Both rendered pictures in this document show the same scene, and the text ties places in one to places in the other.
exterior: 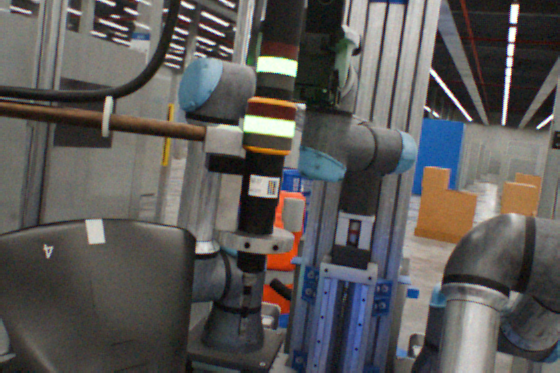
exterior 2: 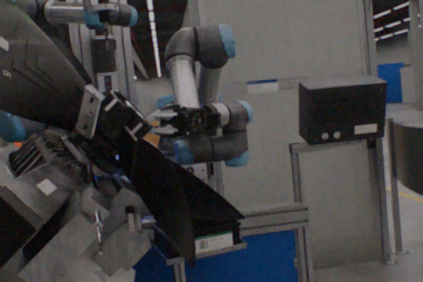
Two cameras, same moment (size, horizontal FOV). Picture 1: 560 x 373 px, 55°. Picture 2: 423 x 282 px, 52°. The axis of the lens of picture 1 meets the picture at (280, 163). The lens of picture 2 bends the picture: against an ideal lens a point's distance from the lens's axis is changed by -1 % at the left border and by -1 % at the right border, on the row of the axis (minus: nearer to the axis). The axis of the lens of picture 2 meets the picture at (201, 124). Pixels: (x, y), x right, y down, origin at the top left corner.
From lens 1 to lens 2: 71 cm
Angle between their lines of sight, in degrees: 27
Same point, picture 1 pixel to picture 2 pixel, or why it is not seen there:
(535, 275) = (201, 46)
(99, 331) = not seen: hidden behind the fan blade
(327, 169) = not seen: hidden behind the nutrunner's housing
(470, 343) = (183, 78)
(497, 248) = (183, 39)
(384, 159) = (124, 16)
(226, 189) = not seen: outside the picture
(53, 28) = not seen: outside the picture
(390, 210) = (123, 70)
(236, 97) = (26, 9)
